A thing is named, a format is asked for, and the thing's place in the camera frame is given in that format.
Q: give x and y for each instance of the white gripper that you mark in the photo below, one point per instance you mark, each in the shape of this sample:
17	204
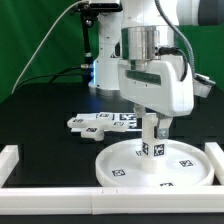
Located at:
157	85

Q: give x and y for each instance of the white cross table base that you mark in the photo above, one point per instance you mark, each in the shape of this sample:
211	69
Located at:
93	133

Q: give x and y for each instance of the white round table top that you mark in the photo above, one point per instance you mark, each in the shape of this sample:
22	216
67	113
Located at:
126	164

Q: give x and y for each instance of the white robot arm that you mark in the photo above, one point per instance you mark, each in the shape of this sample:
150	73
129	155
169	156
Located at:
144	56

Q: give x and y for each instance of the white marker sheet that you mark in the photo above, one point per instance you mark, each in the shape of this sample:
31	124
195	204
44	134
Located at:
128	118

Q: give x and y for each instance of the white right fence bar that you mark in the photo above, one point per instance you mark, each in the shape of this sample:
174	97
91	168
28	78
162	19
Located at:
216	157

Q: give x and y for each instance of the white fence bar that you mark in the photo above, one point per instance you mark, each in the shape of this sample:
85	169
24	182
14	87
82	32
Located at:
9	158
105	200
216	157

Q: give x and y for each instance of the white front fence bar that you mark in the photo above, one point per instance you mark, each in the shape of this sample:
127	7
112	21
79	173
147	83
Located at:
105	200

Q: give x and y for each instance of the white left fence bar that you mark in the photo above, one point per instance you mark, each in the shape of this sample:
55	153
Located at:
9	158

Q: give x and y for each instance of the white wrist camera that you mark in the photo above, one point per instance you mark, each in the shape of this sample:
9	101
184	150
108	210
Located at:
202	85

